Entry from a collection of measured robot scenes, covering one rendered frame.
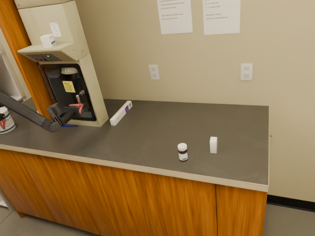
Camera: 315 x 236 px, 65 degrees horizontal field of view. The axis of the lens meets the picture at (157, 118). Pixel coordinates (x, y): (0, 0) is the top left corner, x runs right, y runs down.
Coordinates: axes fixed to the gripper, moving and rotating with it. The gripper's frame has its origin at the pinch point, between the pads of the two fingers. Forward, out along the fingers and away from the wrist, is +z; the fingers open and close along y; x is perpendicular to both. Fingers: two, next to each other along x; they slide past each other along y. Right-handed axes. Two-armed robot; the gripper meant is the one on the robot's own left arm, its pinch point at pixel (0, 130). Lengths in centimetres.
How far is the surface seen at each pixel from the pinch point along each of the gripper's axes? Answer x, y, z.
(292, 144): -167, 78, 45
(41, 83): -8.9, 34.0, -16.3
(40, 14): -29, 34, -58
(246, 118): -137, 58, 14
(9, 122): 21.9, 20.3, 9.6
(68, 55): -45, 27, -37
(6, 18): -9, 28, -58
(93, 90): -46, 38, -10
